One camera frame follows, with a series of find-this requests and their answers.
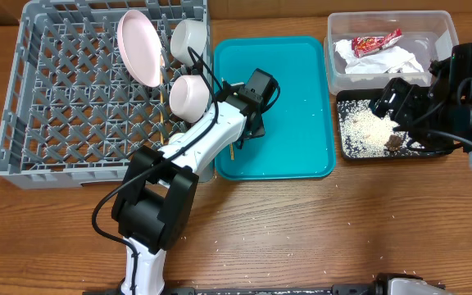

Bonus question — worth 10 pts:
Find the wooden chopstick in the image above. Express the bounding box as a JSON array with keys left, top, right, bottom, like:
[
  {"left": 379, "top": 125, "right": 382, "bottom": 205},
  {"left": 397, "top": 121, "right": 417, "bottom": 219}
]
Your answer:
[
  {"left": 222, "top": 78, "right": 235, "bottom": 161},
  {"left": 159, "top": 55, "right": 165, "bottom": 145}
]

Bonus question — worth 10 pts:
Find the brown food scrap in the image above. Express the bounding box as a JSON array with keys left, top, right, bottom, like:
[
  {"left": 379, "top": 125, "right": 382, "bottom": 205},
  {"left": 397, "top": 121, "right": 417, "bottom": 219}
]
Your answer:
[{"left": 384, "top": 134, "right": 404, "bottom": 152}]

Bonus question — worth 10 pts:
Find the white napkin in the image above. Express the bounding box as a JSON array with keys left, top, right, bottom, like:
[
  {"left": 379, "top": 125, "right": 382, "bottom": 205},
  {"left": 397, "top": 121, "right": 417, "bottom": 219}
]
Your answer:
[{"left": 334, "top": 39, "right": 424, "bottom": 75}]

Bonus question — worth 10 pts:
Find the pink bowl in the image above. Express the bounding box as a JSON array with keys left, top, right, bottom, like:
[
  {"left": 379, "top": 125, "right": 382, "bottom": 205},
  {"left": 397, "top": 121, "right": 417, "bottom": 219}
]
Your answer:
[{"left": 170, "top": 75, "right": 210, "bottom": 123}]

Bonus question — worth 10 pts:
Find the red snack wrapper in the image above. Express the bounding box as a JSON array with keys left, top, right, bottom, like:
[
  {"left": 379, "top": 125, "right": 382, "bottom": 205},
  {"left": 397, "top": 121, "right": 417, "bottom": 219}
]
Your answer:
[{"left": 352, "top": 29, "right": 402, "bottom": 58}]

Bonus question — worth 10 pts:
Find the grey-white bowl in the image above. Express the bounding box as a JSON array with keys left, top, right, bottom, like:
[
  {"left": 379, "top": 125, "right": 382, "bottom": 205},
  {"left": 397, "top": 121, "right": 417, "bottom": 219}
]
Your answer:
[{"left": 170, "top": 20, "right": 207, "bottom": 67}]

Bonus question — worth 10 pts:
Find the large white round plate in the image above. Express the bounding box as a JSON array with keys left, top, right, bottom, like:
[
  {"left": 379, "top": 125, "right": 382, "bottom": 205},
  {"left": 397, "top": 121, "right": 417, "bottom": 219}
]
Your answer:
[{"left": 117, "top": 10, "right": 162, "bottom": 88}]

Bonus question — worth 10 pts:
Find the white paper cup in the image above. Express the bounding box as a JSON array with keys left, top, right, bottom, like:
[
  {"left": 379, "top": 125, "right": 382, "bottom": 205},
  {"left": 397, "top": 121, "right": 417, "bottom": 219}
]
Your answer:
[{"left": 168, "top": 133, "right": 184, "bottom": 144}]

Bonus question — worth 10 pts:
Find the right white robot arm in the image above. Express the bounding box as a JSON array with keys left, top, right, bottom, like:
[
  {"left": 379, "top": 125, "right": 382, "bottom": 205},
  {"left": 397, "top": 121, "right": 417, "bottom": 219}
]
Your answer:
[{"left": 370, "top": 43, "right": 472, "bottom": 170}]

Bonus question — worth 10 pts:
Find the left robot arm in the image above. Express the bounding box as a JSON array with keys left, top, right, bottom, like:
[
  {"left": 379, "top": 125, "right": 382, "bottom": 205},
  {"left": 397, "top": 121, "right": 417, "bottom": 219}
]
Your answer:
[{"left": 111, "top": 88, "right": 270, "bottom": 294}]

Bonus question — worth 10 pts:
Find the clear plastic waste bin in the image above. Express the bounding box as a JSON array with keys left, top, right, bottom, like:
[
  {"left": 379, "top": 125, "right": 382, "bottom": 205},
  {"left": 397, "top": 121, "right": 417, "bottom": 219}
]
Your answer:
[{"left": 324, "top": 11, "right": 458, "bottom": 95}]

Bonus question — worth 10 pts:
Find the grey plastic dishwasher rack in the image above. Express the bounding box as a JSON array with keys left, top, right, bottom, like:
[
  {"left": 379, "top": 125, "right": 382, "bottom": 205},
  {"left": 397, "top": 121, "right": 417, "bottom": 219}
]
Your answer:
[{"left": 0, "top": 0, "right": 210, "bottom": 189}]

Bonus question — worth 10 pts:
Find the teal plastic serving tray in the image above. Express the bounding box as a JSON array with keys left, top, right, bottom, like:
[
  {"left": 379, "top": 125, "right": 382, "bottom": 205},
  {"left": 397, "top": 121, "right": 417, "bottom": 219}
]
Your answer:
[{"left": 214, "top": 36, "right": 336, "bottom": 180}]

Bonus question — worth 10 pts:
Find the black rectangular tray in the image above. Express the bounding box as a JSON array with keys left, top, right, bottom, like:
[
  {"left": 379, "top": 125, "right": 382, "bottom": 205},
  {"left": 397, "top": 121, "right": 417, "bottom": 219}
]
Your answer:
[{"left": 335, "top": 87, "right": 452, "bottom": 161}]

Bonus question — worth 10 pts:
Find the brown cardboard backdrop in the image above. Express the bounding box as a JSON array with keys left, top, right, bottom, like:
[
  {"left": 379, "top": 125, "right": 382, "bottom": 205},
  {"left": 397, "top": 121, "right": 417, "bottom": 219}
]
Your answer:
[{"left": 0, "top": 0, "right": 472, "bottom": 25}]

